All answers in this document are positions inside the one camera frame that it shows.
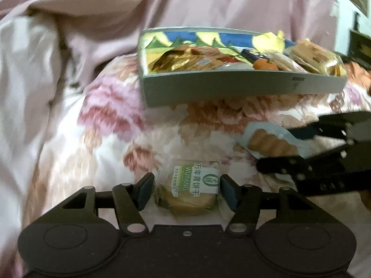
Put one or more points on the clear bread packet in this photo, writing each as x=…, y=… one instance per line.
x=316, y=56

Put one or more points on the green biscuit packet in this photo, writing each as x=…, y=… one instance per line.
x=188, y=191

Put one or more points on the orange cloth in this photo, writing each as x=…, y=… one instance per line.
x=359, y=71

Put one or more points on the red dried tofu packet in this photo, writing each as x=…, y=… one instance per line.
x=229, y=59

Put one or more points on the grey tray box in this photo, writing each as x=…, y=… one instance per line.
x=232, y=87

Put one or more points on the gold brown wrapper packet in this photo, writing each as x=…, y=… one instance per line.
x=182, y=59

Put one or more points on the orange tangerine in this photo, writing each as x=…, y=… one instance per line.
x=265, y=64

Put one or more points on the yellow blue lining paper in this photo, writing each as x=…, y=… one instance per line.
x=179, y=39

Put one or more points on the dark wooden cabinet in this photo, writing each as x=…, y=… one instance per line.
x=361, y=49

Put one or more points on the chocolate biscuit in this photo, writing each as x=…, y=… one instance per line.
x=269, y=143

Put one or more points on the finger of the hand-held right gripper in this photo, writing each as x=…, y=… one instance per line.
x=304, y=131
x=278, y=165

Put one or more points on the floral bedsheet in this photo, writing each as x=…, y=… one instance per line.
x=116, y=139

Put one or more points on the pale pink quilt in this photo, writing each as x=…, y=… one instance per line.
x=37, y=92

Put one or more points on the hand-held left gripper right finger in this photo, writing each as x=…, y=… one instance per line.
x=230, y=193

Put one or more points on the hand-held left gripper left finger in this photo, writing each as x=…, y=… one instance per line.
x=145, y=191

